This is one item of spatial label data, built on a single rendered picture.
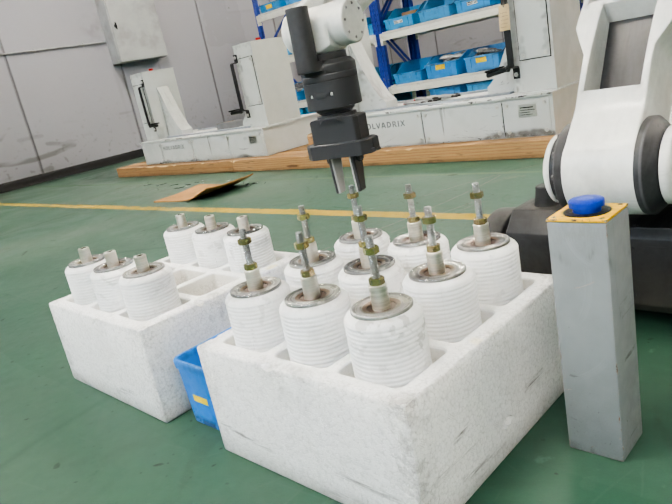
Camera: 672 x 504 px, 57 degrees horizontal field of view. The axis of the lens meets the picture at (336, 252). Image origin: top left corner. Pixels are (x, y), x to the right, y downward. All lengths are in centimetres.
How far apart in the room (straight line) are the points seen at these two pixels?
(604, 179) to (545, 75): 198
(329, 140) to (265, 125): 317
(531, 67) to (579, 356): 224
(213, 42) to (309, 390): 781
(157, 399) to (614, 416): 73
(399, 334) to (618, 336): 26
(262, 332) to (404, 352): 24
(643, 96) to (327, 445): 65
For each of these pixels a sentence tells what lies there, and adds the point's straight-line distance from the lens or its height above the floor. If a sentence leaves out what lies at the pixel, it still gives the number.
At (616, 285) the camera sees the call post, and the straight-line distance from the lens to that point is 79.
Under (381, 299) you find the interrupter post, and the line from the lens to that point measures 73.
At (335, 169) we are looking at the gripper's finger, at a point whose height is 37.
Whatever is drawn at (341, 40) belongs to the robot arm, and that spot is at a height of 57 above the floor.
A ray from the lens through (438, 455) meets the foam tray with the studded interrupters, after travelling 75.
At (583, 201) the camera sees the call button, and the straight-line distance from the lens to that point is 77.
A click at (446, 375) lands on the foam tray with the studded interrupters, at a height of 18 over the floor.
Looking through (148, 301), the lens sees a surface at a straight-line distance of 114.
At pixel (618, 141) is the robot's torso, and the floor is 36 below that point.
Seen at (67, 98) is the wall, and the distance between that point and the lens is 742.
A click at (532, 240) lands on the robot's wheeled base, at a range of 119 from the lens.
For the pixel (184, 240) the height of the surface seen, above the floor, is 23.
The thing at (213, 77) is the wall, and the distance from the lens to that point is 837.
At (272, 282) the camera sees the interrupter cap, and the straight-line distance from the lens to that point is 91.
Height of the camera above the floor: 53
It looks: 16 degrees down
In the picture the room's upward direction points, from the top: 11 degrees counter-clockwise
